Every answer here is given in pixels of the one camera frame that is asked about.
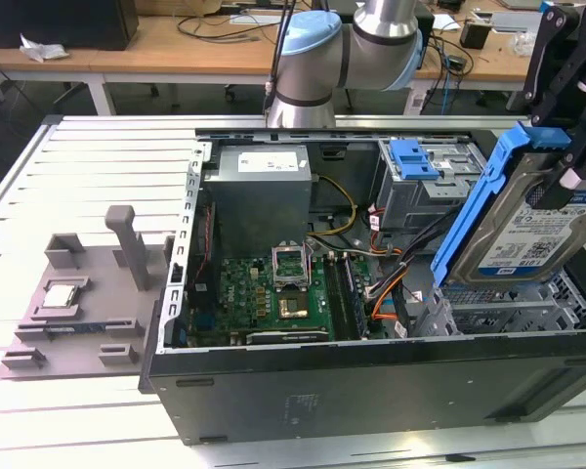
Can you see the hard disk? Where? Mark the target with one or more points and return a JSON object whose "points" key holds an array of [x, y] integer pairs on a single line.
{"points": [[517, 244]]}

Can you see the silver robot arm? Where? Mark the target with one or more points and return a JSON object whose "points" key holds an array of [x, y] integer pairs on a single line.
{"points": [[322, 54]]}

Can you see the metal disk bay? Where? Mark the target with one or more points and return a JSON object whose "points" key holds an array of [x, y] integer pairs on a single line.
{"points": [[508, 312]]}

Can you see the clear plastic bag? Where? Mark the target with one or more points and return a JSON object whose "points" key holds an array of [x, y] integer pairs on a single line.
{"points": [[523, 43]]}

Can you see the flat grey box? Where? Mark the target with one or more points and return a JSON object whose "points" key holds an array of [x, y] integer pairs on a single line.
{"points": [[515, 22]]}

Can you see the blue cardboard box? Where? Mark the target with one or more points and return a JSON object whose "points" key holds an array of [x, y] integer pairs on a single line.
{"points": [[545, 6]]}

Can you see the small black box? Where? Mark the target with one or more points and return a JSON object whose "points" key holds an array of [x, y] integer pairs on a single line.
{"points": [[473, 34]]}

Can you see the blue plastic drive latch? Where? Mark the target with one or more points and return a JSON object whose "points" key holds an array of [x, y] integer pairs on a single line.
{"points": [[415, 161]]}

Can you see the grey optical drive cage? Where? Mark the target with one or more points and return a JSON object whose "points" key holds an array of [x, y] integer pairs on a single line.
{"points": [[410, 205]]}

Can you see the black RAM slot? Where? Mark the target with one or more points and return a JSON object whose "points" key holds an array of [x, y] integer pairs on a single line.
{"points": [[349, 298], [335, 298], [357, 297], [342, 298]]}

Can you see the metal locking lever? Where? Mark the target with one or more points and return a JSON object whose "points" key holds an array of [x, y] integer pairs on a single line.
{"points": [[311, 259]]}

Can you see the grey power supply unit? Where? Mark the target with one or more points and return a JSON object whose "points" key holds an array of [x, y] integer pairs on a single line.
{"points": [[259, 205]]}

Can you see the black PC case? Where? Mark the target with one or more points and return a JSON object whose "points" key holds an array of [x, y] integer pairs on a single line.
{"points": [[371, 391]]}

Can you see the CPU socket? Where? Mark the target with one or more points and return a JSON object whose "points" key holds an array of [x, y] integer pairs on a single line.
{"points": [[293, 307]]}

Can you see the black graphics card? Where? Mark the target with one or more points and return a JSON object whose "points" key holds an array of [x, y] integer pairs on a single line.
{"points": [[288, 336]]}

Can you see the green motherboard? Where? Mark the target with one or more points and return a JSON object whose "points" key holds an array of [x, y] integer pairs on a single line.
{"points": [[244, 293]]}

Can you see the wooden desk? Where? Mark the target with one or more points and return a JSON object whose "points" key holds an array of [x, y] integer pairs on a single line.
{"points": [[127, 61]]}

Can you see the large black box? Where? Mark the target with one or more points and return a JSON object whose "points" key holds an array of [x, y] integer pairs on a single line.
{"points": [[58, 24]]}

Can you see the crumpled clear plastic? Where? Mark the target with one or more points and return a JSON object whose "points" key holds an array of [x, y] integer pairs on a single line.
{"points": [[44, 49]]}

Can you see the grey parts rack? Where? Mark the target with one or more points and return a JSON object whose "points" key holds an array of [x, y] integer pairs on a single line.
{"points": [[102, 288]]}

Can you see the silver CPU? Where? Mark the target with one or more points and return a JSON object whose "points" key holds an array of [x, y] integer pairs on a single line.
{"points": [[62, 295]]}

